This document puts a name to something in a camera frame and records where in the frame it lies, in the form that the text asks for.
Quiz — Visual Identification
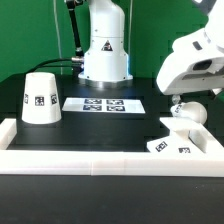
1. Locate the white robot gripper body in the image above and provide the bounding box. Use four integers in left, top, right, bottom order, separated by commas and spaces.
156, 29, 224, 95

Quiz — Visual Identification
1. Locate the white lamp base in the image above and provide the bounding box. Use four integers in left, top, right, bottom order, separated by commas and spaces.
147, 117, 203, 155

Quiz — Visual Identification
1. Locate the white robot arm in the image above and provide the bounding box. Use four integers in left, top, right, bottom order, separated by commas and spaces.
79, 0, 224, 95

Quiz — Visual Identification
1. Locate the white marker tag sheet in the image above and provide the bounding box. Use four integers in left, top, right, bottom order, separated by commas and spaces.
62, 97, 145, 114

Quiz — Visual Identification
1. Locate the black camera stand pole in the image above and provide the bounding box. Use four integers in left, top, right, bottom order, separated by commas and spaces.
64, 0, 84, 57

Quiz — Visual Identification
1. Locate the white U-shaped fence frame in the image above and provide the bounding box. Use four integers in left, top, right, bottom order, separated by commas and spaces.
0, 118, 224, 177

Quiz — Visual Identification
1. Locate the white lamp bulb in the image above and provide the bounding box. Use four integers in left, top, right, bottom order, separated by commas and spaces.
170, 101, 207, 124

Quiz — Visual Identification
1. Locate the black cable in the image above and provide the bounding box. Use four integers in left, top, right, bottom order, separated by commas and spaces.
29, 58, 84, 73

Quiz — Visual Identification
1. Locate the white lamp shade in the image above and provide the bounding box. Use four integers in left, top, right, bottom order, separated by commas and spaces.
22, 72, 61, 124

